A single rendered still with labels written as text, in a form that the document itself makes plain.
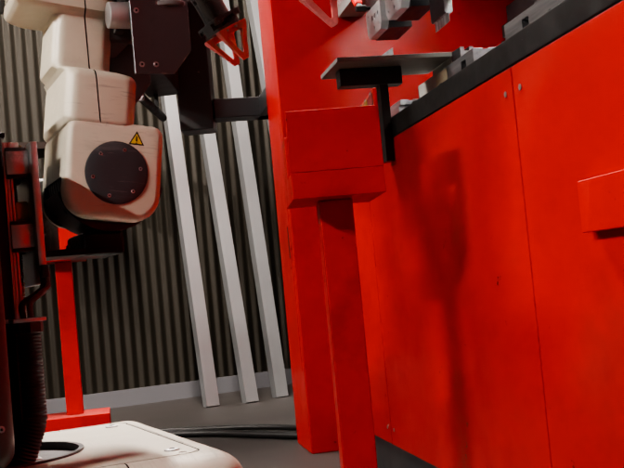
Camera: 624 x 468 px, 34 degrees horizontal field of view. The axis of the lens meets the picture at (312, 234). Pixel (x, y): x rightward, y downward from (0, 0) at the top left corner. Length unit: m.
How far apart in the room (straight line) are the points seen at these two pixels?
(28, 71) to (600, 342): 4.10
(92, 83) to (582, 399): 0.91
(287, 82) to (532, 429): 1.76
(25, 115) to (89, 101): 3.46
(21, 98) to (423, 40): 2.44
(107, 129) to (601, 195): 0.80
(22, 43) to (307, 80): 2.32
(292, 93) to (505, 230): 1.58
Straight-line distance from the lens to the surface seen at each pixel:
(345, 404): 1.80
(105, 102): 1.71
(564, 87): 1.49
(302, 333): 3.12
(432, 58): 2.31
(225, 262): 4.80
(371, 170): 1.74
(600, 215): 1.36
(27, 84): 5.19
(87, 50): 1.77
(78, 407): 3.87
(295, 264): 3.12
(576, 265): 1.49
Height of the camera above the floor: 0.52
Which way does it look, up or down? 3 degrees up
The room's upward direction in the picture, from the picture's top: 5 degrees counter-clockwise
